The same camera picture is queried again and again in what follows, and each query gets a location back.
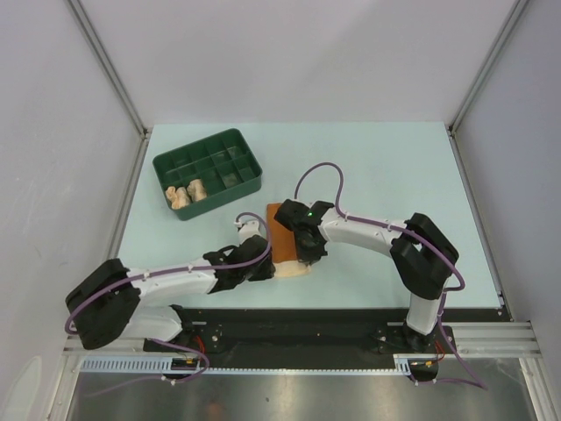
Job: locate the green compartment tray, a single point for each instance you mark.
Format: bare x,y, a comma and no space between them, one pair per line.
224,164

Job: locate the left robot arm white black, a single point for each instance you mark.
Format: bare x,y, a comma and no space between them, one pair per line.
113,303

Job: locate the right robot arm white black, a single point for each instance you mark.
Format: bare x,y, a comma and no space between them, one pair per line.
423,256

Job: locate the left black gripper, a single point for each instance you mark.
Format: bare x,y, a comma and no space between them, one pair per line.
266,271

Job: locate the peach boxer underwear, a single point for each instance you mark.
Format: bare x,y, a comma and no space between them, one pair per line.
178,197

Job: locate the aluminium frame post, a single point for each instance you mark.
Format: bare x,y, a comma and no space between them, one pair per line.
492,57
100,53

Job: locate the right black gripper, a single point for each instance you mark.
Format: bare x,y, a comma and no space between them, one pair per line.
308,257

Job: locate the left aluminium frame post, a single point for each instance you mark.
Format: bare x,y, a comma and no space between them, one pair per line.
100,53

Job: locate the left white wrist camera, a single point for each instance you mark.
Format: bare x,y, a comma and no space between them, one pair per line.
248,229

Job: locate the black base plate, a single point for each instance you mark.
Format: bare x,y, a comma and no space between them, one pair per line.
304,339

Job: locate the beige navy-trimmed underwear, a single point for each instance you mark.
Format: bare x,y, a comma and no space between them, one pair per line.
196,191

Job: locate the orange brown underwear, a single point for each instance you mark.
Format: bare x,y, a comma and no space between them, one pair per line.
284,254

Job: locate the right aluminium frame post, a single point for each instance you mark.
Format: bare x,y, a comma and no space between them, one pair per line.
492,57

